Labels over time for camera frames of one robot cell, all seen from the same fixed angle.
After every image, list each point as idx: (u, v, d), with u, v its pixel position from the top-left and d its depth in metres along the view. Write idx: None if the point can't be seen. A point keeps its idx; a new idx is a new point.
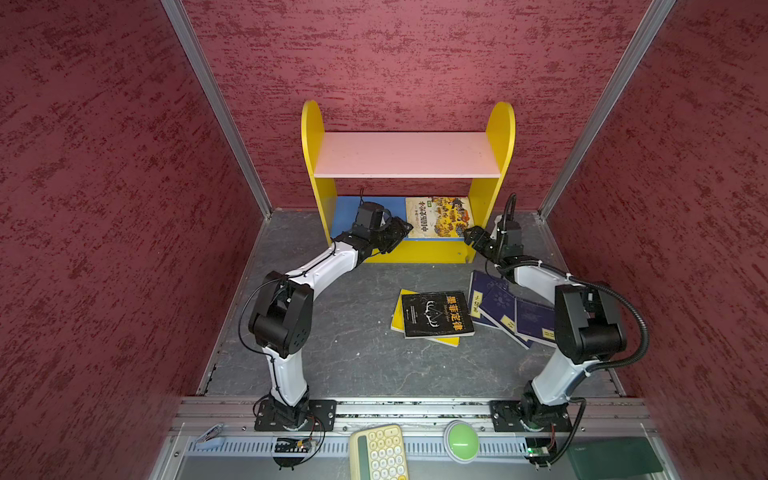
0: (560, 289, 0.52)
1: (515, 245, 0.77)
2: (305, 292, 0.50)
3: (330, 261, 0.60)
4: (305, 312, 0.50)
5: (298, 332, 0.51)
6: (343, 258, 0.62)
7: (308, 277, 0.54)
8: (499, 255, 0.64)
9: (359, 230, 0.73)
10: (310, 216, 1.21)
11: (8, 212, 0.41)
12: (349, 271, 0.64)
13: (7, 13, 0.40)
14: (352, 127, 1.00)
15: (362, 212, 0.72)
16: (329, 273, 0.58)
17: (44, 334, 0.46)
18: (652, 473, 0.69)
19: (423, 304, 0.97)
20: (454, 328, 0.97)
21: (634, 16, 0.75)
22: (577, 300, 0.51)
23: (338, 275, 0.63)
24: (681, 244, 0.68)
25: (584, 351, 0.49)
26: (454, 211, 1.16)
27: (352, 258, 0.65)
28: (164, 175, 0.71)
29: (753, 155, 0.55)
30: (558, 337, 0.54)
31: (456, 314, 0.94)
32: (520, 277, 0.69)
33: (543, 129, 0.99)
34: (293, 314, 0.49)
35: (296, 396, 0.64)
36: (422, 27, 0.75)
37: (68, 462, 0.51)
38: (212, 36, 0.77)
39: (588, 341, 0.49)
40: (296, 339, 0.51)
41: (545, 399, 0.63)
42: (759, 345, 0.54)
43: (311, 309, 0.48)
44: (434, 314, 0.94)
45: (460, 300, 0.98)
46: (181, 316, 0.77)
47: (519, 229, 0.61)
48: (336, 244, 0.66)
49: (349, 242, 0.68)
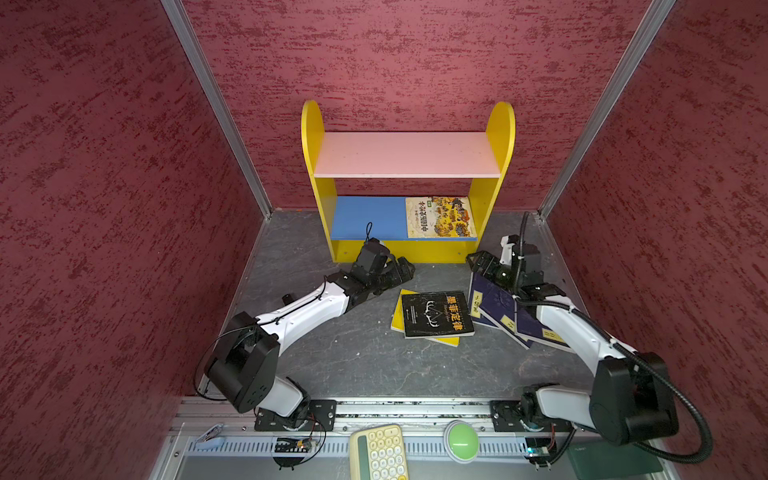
0: (607, 367, 0.43)
1: (533, 272, 0.67)
2: (269, 346, 0.44)
3: (310, 309, 0.53)
4: (266, 365, 0.44)
5: (256, 386, 0.44)
6: (326, 304, 0.56)
7: (280, 326, 0.48)
8: (517, 285, 0.69)
9: (358, 269, 0.67)
10: (310, 216, 1.21)
11: (8, 212, 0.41)
12: (333, 315, 0.58)
13: (7, 13, 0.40)
14: (352, 127, 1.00)
15: (364, 254, 0.66)
16: (306, 321, 0.51)
17: (44, 334, 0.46)
18: (651, 473, 0.69)
19: (422, 304, 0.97)
20: (454, 328, 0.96)
21: (634, 16, 0.75)
22: (626, 380, 0.42)
23: (317, 320, 0.54)
24: (681, 244, 0.68)
25: (633, 437, 0.41)
26: (454, 211, 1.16)
27: (339, 303, 0.58)
28: (164, 175, 0.71)
29: (753, 156, 0.54)
30: (597, 411, 0.46)
31: (456, 314, 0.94)
32: (548, 315, 0.59)
33: (543, 129, 0.99)
34: (253, 366, 0.43)
35: (290, 407, 0.63)
36: (422, 27, 0.75)
37: (68, 463, 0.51)
38: (212, 36, 0.77)
39: (640, 427, 0.42)
40: (252, 393, 0.44)
41: (549, 413, 0.62)
42: (759, 345, 0.54)
43: (276, 358, 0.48)
44: (434, 314, 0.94)
45: (460, 300, 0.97)
46: (181, 317, 0.77)
47: (538, 254, 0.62)
48: (324, 288, 0.59)
49: (340, 283, 0.62)
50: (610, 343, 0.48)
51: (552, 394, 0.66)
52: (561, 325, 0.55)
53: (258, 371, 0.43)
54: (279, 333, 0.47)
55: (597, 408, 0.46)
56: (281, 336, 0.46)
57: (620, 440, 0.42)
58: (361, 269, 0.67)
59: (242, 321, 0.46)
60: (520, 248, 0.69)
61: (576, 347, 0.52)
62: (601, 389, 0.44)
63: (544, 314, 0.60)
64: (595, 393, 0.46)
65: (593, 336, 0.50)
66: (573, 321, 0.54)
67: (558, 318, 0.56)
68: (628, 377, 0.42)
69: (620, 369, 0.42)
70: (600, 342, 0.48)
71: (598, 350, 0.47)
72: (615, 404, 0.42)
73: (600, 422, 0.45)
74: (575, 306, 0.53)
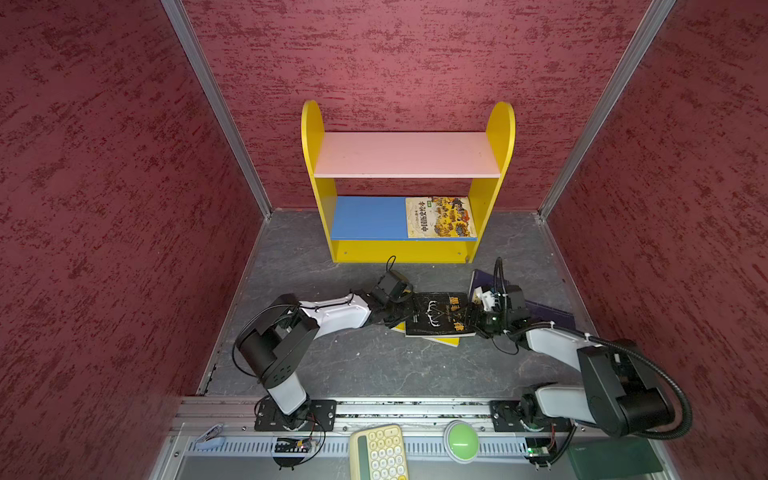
0: (586, 353, 0.47)
1: (519, 306, 0.74)
2: (310, 326, 0.48)
3: (344, 308, 0.59)
4: (301, 347, 0.47)
5: (284, 365, 0.46)
6: (356, 309, 0.61)
7: (317, 313, 0.52)
8: (507, 321, 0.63)
9: (378, 292, 0.73)
10: (309, 216, 1.22)
11: (8, 212, 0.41)
12: (354, 327, 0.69)
13: (7, 13, 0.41)
14: (352, 127, 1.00)
15: (388, 278, 0.73)
16: (339, 318, 0.56)
17: (44, 334, 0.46)
18: (651, 473, 0.69)
19: (424, 303, 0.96)
20: (455, 328, 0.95)
21: (634, 16, 0.75)
22: (605, 364, 0.45)
23: (346, 323, 0.60)
24: (681, 244, 0.68)
25: (631, 425, 0.42)
26: (454, 211, 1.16)
27: (364, 314, 0.63)
28: (164, 175, 0.71)
29: (753, 155, 0.55)
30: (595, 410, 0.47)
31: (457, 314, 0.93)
32: (534, 340, 0.63)
33: (542, 129, 0.99)
34: (290, 341, 0.47)
35: (292, 407, 0.63)
36: (422, 28, 0.75)
37: (68, 463, 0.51)
38: (212, 36, 0.77)
39: (635, 414, 0.42)
40: (281, 367, 0.46)
41: (549, 413, 0.62)
42: (759, 345, 0.54)
43: (310, 342, 0.49)
44: (435, 314, 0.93)
45: (463, 301, 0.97)
46: (181, 317, 0.77)
47: (520, 290, 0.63)
48: (354, 295, 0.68)
49: (364, 298, 0.67)
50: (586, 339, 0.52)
51: (550, 393, 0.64)
52: (546, 344, 0.60)
53: (296, 346, 0.46)
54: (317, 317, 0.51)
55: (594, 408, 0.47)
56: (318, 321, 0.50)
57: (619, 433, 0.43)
58: (382, 292, 0.73)
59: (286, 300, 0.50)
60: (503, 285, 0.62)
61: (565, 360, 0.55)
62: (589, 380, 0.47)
63: (531, 338, 0.64)
64: (588, 388, 0.47)
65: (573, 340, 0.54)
66: (555, 334, 0.58)
67: (542, 337, 0.61)
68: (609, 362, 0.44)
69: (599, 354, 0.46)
70: (578, 340, 0.53)
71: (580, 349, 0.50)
72: (603, 389, 0.44)
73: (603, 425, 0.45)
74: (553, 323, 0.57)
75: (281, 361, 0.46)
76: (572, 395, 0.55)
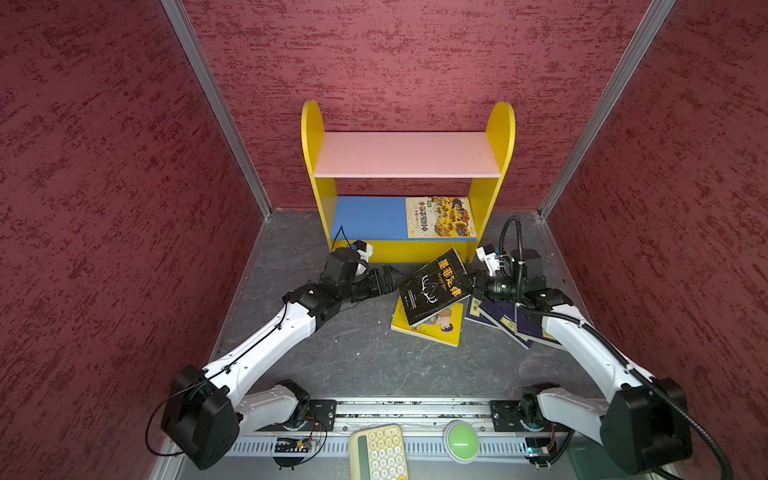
0: (625, 398, 0.41)
1: (535, 277, 0.64)
2: (218, 403, 0.40)
3: (273, 341, 0.48)
4: (219, 425, 0.40)
5: (215, 444, 0.41)
6: (290, 332, 0.51)
7: (231, 375, 0.43)
8: (520, 292, 0.65)
9: (326, 280, 0.61)
10: (310, 215, 1.22)
11: (8, 212, 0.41)
12: (305, 337, 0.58)
13: (7, 13, 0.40)
14: (352, 127, 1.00)
15: (332, 263, 0.59)
16: (268, 355, 0.47)
17: (44, 334, 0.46)
18: (651, 473, 0.69)
19: (419, 285, 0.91)
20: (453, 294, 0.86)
21: (634, 16, 0.75)
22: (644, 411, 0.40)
23: (285, 349, 0.51)
24: (681, 243, 0.68)
25: (650, 465, 0.40)
26: (454, 211, 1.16)
27: (304, 326, 0.53)
28: (164, 175, 0.71)
29: (753, 156, 0.54)
30: (611, 436, 0.44)
31: (450, 278, 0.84)
32: (552, 327, 0.56)
33: (542, 129, 0.99)
34: (201, 428, 0.39)
35: (286, 413, 0.63)
36: (422, 27, 0.75)
37: (68, 463, 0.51)
38: (212, 36, 0.77)
39: (654, 453, 0.41)
40: (212, 450, 0.41)
41: (550, 416, 0.62)
42: (759, 345, 0.54)
43: (232, 413, 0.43)
44: (431, 289, 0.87)
45: (454, 263, 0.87)
46: (180, 317, 0.77)
47: (538, 258, 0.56)
48: (284, 314, 0.53)
49: (305, 302, 0.55)
50: (626, 368, 0.45)
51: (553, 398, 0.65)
52: (569, 342, 0.53)
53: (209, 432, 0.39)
54: (228, 384, 0.42)
55: (610, 432, 0.44)
56: (232, 388, 0.42)
57: (634, 468, 0.41)
58: (330, 280, 0.60)
59: (188, 375, 0.42)
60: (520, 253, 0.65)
61: (587, 369, 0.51)
62: (616, 416, 0.43)
63: (550, 325, 0.57)
64: (608, 420, 0.44)
65: (607, 360, 0.46)
66: (582, 336, 0.51)
67: (566, 333, 0.53)
68: (647, 407, 0.40)
69: (639, 400, 0.40)
70: (614, 366, 0.45)
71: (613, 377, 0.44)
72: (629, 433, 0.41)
73: (614, 448, 0.44)
74: (584, 322, 0.53)
75: (205, 449, 0.40)
76: (575, 408, 0.55)
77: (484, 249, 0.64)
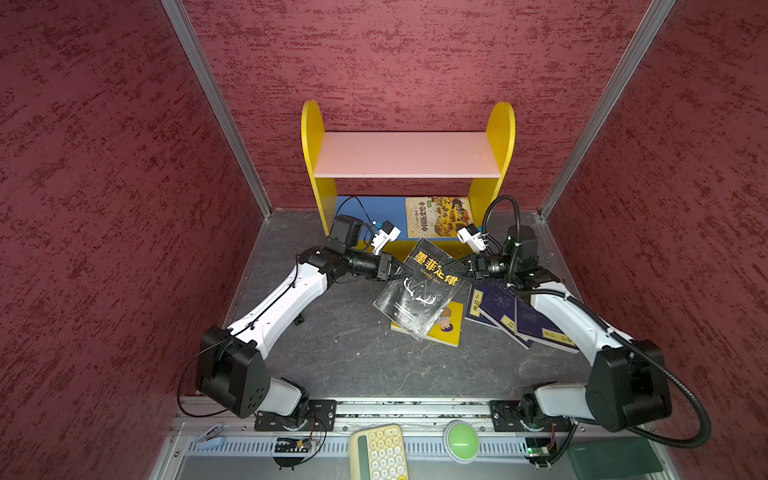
0: (606, 357, 0.43)
1: (529, 257, 0.65)
2: (249, 354, 0.42)
3: (291, 296, 0.51)
4: (253, 374, 0.42)
5: (254, 392, 0.44)
6: (304, 289, 0.52)
7: (256, 331, 0.45)
8: (512, 272, 0.67)
9: (333, 244, 0.63)
10: (310, 215, 1.22)
11: (8, 212, 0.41)
12: (319, 294, 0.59)
13: (7, 13, 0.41)
14: (352, 127, 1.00)
15: (338, 225, 0.62)
16: (287, 311, 0.49)
17: (44, 334, 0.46)
18: (652, 473, 0.69)
19: (404, 293, 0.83)
20: (451, 284, 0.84)
21: (634, 16, 0.75)
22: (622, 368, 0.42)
23: (299, 309, 0.53)
24: (681, 244, 0.68)
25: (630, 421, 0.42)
26: (454, 211, 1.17)
27: (318, 286, 0.55)
28: (164, 175, 0.71)
29: (753, 155, 0.55)
30: (595, 399, 0.46)
31: (440, 270, 0.70)
32: (539, 303, 0.59)
33: (542, 129, 0.99)
34: (238, 377, 0.41)
35: (291, 405, 0.64)
36: (422, 28, 0.75)
37: (68, 463, 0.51)
38: (212, 36, 0.77)
39: (635, 412, 0.42)
40: (250, 399, 0.44)
41: (549, 412, 0.62)
42: (758, 345, 0.54)
43: (260, 364, 0.43)
44: (422, 290, 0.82)
45: (432, 253, 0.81)
46: (181, 316, 0.77)
47: (535, 240, 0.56)
48: (298, 271, 0.55)
49: (315, 262, 0.57)
50: (606, 332, 0.47)
51: (551, 392, 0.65)
52: (555, 314, 0.55)
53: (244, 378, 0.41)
54: (256, 339, 0.44)
55: (593, 395, 0.46)
56: (260, 342, 0.44)
57: (616, 426, 0.43)
58: (337, 242, 0.63)
59: (217, 335, 0.43)
60: (517, 233, 0.65)
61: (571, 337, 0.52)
62: (599, 379, 0.44)
63: (538, 302, 0.59)
64: (593, 381, 0.46)
65: (589, 327, 0.49)
66: (567, 307, 0.54)
67: (554, 308, 0.55)
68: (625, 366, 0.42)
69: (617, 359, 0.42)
70: (594, 330, 0.48)
71: (595, 341, 0.46)
72: (610, 391, 0.43)
73: (597, 410, 0.46)
74: (569, 294, 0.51)
75: (245, 397, 0.43)
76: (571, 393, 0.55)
77: (468, 230, 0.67)
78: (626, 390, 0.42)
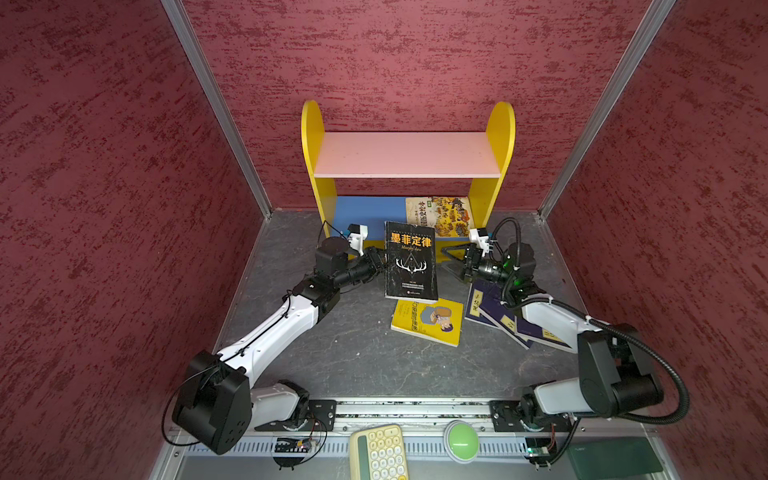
0: (585, 339, 0.46)
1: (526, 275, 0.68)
2: (237, 381, 0.41)
3: (282, 326, 0.51)
4: (238, 403, 0.42)
5: (234, 423, 0.42)
6: (295, 321, 0.53)
7: (246, 357, 0.45)
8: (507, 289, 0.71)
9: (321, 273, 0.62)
10: (309, 215, 1.23)
11: (8, 212, 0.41)
12: (308, 328, 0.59)
13: (7, 13, 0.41)
14: (352, 127, 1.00)
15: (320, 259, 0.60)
16: (278, 339, 0.50)
17: (44, 334, 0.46)
18: (651, 473, 0.69)
19: (402, 272, 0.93)
20: (427, 244, 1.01)
21: (634, 16, 0.75)
22: (605, 351, 0.45)
23: (290, 338, 0.53)
24: (681, 244, 0.68)
25: (623, 408, 0.43)
26: (454, 211, 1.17)
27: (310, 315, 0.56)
28: (164, 175, 0.71)
29: (753, 156, 0.54)
30: (586, 389, 0.48)
31: (414, 239, 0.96)
32: (530, 313, 0.63)
33: (542, 129, 0.99)
34: (223, 405, 0.40)
35: (290, 409, 0.64)
36: (422, 27, 0.75)
37: (68, 462, 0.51)
38: (212, 36, 0.77)
39: (627, 398, 0.43)
40: (229, 433, 0.42)
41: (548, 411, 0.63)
42: (759, 345, 0.54)
43: (248, 394, 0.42)
44: (411, 262, 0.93)
45: (401, 230, 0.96)
46: (180, 316, 0.77)
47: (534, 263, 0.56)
48: (291, 301, 0.57)
49: (308, 294, 0.59)
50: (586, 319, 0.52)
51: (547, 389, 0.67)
52: (544, 320, 0.59)
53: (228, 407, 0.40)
54: (245, 366, 0.44)
55: (585, 386, 0.48)
56: (249, 369, 0.44)
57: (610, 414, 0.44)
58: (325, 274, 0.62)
59: (204, 360, 0.43)
60: (516, 256, 0.66)
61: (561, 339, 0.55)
62: (586, 366, 0.47)
63: (528, 313, 0.64)
64: (583, 371, 0.48)
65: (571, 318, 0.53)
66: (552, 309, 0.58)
67: (543, 315, 0.59)
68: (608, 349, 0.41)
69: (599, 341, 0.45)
70: (577, 321, 0.52)
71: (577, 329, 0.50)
72: (599, 375, 0.44)
73: (591, 400, 0.47)
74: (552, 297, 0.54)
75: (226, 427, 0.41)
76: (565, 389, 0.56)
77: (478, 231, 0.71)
78: (615, 373, 0.44)
